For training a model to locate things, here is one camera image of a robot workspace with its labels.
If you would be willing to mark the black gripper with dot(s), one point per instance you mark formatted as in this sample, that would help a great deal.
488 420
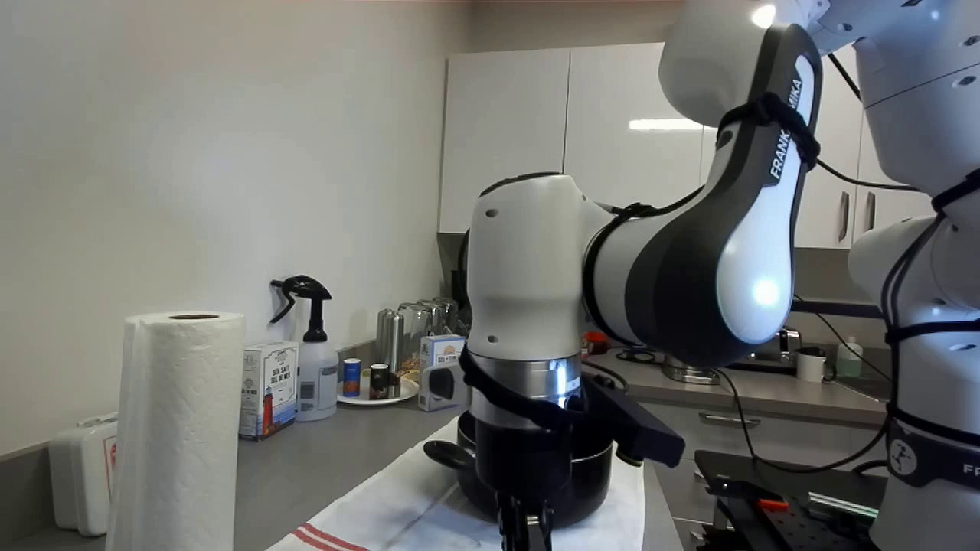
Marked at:
526 461

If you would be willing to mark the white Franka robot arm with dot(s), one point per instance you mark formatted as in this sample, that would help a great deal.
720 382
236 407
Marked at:
532 264

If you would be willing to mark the black cooking pot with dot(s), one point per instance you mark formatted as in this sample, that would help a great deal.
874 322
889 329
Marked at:
599 477

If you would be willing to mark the white towel with red stripes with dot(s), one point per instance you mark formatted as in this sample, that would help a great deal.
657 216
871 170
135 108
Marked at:
388 509

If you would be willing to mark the blue and white carton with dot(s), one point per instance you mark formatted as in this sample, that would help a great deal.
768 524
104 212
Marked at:
444 372

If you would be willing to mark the round plate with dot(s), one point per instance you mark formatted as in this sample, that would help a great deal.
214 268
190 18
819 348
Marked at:
404 391

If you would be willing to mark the small dark jar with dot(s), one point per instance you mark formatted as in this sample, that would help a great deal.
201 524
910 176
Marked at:
381 382

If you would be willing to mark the small jar with blue label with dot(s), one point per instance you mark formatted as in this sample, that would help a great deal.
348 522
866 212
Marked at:
350 381

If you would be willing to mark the black base platform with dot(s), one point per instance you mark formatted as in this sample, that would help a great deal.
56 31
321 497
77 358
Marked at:
755 477

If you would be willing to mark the clear spray bottle black nozzle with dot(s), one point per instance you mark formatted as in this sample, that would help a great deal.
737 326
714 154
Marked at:
317 378

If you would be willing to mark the white box with red print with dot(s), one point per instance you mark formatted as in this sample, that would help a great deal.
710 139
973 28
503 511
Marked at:
269 385

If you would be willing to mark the silver toaster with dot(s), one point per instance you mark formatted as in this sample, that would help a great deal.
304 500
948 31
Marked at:
786 358

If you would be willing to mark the white cup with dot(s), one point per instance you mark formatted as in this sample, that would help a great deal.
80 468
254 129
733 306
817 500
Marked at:
812 368

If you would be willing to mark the white paper towel roll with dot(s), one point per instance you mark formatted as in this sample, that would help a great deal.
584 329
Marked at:
178 428

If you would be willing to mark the pale green bottle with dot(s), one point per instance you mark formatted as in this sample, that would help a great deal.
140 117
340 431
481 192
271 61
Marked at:
849 358

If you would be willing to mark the white napkin holder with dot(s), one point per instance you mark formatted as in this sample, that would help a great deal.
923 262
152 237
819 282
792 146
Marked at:
80 477

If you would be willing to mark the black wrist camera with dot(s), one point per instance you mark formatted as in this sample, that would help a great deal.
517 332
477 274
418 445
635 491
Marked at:
639 422

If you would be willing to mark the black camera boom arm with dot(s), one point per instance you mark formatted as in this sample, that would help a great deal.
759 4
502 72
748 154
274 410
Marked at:
838 306

